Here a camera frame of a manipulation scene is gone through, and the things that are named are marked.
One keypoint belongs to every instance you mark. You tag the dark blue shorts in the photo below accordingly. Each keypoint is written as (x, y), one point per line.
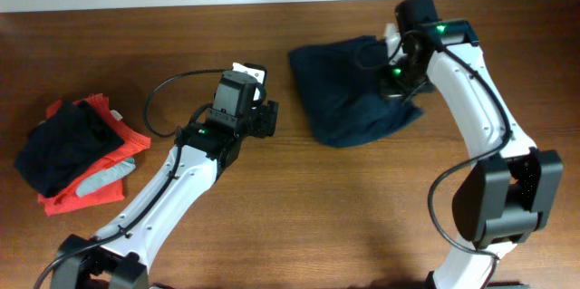
(341, 100)

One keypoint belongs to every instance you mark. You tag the red folded garment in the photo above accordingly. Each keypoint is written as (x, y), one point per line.
(98, 179)

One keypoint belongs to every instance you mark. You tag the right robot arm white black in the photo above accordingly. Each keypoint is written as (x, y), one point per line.
(487, 205)

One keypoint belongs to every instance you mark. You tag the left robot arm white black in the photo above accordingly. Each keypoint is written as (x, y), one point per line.
(120, 254)

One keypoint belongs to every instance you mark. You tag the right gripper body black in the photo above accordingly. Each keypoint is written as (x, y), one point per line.
(401, 81)

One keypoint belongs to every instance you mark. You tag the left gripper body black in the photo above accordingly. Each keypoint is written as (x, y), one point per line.
(261, 119)

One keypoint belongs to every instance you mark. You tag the black folded garment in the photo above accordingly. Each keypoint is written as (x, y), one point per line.
(57, 147)

